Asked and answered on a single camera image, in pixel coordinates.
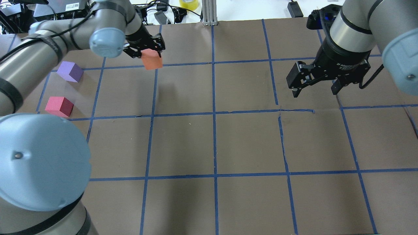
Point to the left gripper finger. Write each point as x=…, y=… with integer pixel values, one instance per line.
x=158, y=44

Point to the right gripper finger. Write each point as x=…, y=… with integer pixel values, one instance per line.
x=300, y=77
x=341, y=82

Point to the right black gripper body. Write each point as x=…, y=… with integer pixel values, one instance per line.
x=345, y=61

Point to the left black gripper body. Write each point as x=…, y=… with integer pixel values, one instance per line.
x=138, y=39

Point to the orange foam cube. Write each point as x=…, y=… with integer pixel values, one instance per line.
x=151, y=59

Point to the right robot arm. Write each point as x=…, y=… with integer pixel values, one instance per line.
x=394, y=34

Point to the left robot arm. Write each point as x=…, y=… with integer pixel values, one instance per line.
x=45, y=158

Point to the grey usb hub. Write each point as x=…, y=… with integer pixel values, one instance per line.
x=162, y=18

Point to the yellow tape roll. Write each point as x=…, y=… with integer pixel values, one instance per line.
x=189, y=4

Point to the small black adapter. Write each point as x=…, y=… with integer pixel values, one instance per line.
x=294, y=9

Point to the purple foam cube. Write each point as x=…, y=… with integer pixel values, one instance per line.
x=70, y=71

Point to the pink foam cube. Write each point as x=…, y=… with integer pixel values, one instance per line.
x=59, y=106

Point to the aluminium frame post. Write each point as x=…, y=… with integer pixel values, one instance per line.
x=209, y=13

